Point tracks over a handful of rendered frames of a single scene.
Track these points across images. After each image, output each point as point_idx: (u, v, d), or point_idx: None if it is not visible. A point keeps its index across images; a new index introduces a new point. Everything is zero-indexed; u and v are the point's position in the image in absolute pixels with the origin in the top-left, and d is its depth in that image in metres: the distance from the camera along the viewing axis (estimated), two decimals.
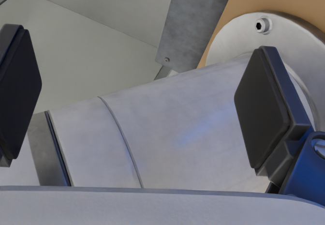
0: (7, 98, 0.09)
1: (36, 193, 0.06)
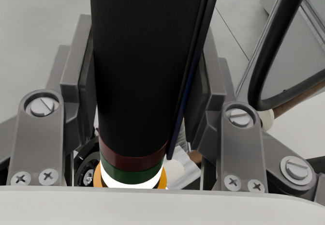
0: (90, 80, 0.10)
1: (36, 193, 0.06)
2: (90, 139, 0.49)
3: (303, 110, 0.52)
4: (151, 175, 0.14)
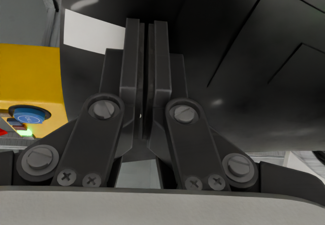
0: (141, 83, 0.10)
1: (36, 193, 0.06)
2: None
3: None
4: None
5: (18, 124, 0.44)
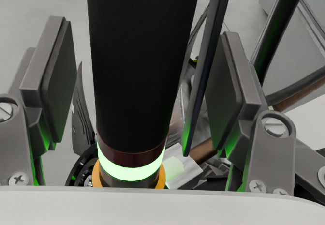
0: (57, 84, 0.10)
1: (36, 193, 0.06)
2: None
3: (298, 115, 0.53)
4: (150, 172, 0.14)
5: None
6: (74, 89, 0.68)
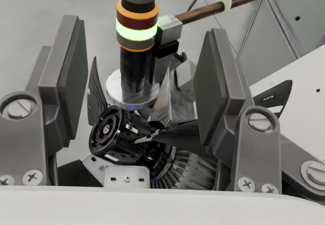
0: (72, 82, 0.10)
1: (36, 193, 0.06)
2: None
3: None
4: None
5: None
6: (89, 77, 0.91)
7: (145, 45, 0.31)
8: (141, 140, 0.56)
